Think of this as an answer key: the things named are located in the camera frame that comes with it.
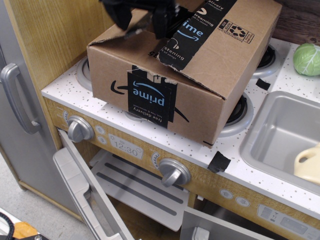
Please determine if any right silver stove knob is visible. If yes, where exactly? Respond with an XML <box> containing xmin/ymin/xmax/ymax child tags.
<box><xmin>159</xmin><ymin>158</ymin><xmax>192</xmax><ymax>187</ymax></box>

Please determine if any grey dishwasher door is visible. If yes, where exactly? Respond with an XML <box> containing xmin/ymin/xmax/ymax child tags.
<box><xmin>180</xmin><ymin>207</ymin><xmax>269</xmax><ymax>240</ymax></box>

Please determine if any green toy cabbage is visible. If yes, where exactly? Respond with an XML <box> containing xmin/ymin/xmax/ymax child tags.
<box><xmin>293</xmin><ymin>43</ymin><xmax>320</xmax><ymax>77</ymax></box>

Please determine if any grey fridge door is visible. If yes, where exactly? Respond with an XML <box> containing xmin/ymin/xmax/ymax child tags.
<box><xmin>0</xmin><ymin>37</ymin><xmax>81</xmax><ymax>216</ymax></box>

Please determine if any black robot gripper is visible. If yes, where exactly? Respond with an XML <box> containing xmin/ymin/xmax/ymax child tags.
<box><xmin>101</xmin><ymin>0</ymin><xmax>182</xmax><ymax>40</ymax></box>

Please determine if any silver stove knob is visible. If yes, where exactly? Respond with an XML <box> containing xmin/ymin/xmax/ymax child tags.
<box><xmin>159</xmin><ymin>158</ymin><xmax>192</xmax><ymax>187</ymax></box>
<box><xmin>67</xmin><ymin>115</ymin><xmax>95</xmax><ymax>143</ymax></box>

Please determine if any black tape piece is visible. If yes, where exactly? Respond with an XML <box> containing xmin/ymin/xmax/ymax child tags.
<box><xmin>207</xmin><ymin>151</ymin><xmax>231</xmax><ymax>173</ymax></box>
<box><xmin>255</xmin><ymin>78</ymin><xmax>271</xmax><ymax>91</ymax></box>

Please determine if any grey open oven door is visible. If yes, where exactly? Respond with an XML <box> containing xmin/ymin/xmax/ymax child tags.
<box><xmin>53</xmin><ymin>129</ymin><xmax>134</xmax><ymax>240</ymax></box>

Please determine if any orange object bottom left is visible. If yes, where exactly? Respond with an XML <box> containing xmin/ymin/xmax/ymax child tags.
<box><xmin>13</xmin><ymin>221</ymin><xmax>38</xmax><ymax>239</ymax></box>

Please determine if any white oven rack shelf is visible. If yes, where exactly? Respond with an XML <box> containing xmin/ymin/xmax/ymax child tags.
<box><xmin>89</xmin><ymin>149</ymin><xmax>189</xmax><ymax>232</ymax></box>

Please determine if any cream toy teapot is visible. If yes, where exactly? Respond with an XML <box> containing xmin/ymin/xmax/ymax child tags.
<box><xmin>294</xmin><ymin>143</ymin><xmax>320</xmax><ymax>185</ymax></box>

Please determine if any front right stove burner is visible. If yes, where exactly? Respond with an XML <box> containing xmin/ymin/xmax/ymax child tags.
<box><xmin>219</xmin><ymin>92</ymin><xmax>254</xmax><ymax>138</ymax></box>

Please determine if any black tape piece front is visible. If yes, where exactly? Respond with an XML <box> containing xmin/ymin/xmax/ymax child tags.
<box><xmin>207</xmin><ymin>151</ymin><xmax>231</xmax><ymax>173</ymax></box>

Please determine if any left silver stove knob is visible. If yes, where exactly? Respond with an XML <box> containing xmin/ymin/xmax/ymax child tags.
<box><xmin>67</xmin><ymin>115</ymin><xmax>95</xmax><ymax>143</ymax></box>

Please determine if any rear right stove burner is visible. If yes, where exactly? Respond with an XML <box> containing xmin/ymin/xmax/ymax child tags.
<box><xmin>253</xmin><ymin>44</ymin><xmax>281</xmax><ymax>78</ymax></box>

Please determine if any grey fridge door handle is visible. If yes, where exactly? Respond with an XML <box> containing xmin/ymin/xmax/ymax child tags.
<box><xmin>0</xmin><ymin>63</ymin><xmax>41</xmax><ymax>135</ymax></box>

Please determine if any grey toy sink basin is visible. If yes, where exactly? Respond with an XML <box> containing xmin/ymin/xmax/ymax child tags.
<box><xmin>239</xmin><ymin>91</ymin><xmax>320</xmax><ymax>195</ymax></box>

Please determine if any brown Amazon Prime cardboard box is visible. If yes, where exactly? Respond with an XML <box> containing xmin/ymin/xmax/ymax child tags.
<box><xmin>87</xmin><ymin>0</ymin><xmax>282</xmax><ymax>148</ymax></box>

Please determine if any black tape piece rear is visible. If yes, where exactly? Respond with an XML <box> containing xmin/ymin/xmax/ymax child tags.
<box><xmin>255</xmin><ymin>78</ymin><xmax>271</xmax><ymax>91</ymax></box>

